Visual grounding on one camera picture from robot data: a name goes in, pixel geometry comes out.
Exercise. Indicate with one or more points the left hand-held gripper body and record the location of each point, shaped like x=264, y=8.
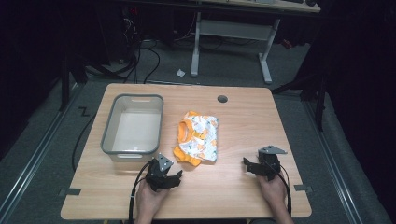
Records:
x=158, y=179

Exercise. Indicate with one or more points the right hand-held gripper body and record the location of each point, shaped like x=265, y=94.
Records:
x=269, y=163

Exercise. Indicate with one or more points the person's left hand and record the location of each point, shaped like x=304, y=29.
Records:
x=149, y=199

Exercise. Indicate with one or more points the person's right hand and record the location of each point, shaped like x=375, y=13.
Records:
x=274, y=191

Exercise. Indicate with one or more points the folded orange white baby garment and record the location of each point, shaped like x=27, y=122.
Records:
x=199, y=137

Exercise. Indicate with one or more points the grey plastic bin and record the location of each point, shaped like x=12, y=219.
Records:
x=134, y=130

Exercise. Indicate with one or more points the black metal stand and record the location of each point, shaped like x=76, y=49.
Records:
x=64, y=84
x=319, y=99

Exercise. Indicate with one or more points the crumpled white paper scrap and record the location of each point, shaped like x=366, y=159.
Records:
x=180, y=73

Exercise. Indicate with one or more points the desk with white metal legs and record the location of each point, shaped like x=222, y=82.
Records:
x=236, y=29

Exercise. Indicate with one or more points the grey table edge bracket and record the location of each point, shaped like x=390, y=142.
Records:
x=71, y=192
x=303, y=188

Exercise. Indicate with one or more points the metal floor rail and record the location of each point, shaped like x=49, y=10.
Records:
x=29, y=168
x=337, y=168

